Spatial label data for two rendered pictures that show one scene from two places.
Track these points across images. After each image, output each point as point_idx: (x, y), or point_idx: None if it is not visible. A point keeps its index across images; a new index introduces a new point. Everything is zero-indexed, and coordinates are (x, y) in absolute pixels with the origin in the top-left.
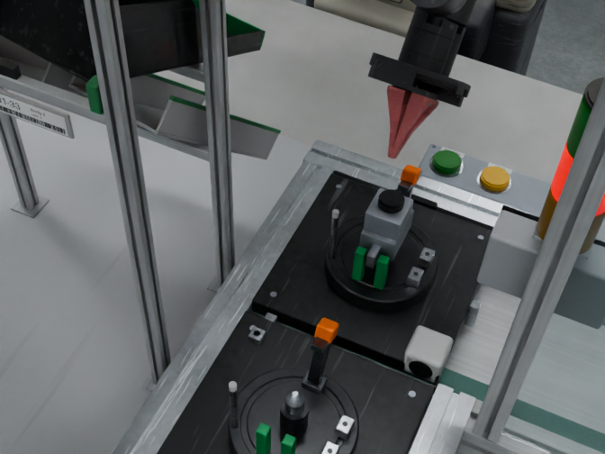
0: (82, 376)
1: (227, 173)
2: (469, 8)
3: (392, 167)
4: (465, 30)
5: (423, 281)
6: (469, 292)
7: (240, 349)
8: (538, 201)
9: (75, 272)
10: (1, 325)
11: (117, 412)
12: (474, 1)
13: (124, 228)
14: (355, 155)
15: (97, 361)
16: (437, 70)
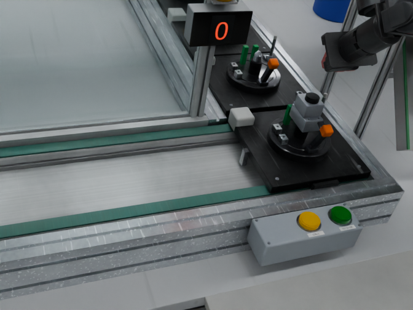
0: (338, 105)
1: (375, 81)
2: (362, 29)
3: (357, 198)
4: (354, 39)
5: (272, 133)
6: (253, 151)
7: (298, 91)
8: (276, 225)
9: (393, 130)
10: (380, 104)
11: None
12: (365, 31)
13: (409, 154)
14: (379, 193)
15: (341, 111)
16: (341, 37)
